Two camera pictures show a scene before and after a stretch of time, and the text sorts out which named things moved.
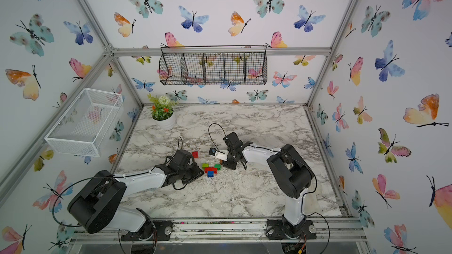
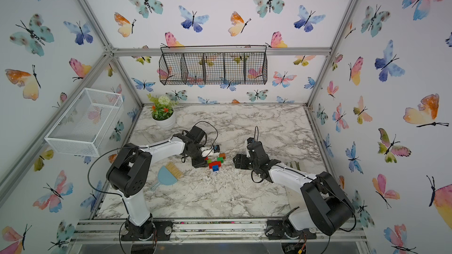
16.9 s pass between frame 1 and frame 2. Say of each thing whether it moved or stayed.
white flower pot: stayed
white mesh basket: stayed
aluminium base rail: stayed
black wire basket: stayed
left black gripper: moved
